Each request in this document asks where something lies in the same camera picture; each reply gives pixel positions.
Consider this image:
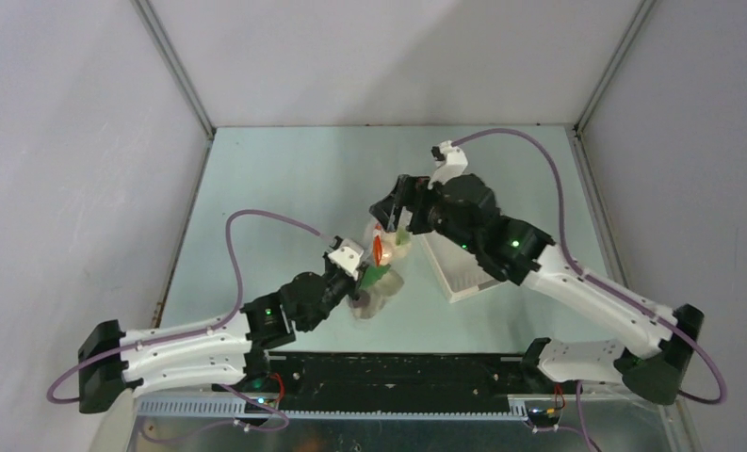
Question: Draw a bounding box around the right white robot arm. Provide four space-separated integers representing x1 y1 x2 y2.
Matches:
369 174 705 405

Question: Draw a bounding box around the green bok choy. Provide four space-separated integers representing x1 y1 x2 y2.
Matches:
360 265 391 290

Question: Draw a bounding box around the dark brown mushroom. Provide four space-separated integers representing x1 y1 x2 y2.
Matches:
350 291 378 316

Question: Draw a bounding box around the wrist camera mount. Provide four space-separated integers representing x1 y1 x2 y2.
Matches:
327 236 365 281
428 140 468 189

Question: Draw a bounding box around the clear zip top bag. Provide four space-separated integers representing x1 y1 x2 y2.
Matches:
348 218 413 320

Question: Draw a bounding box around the white plastic basket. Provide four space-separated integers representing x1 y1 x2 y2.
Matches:
416 232 502 303

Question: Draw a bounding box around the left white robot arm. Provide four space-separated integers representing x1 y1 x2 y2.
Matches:
77 260 370 414

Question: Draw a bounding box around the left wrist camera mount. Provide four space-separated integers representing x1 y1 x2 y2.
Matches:
327 236 365 281

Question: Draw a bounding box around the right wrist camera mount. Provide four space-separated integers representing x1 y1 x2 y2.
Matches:
428 140 468 189

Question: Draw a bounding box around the pale green cabbage leaf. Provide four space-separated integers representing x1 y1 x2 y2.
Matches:
395 228 412 248

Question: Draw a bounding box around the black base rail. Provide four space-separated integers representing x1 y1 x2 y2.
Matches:
234 351 557 414

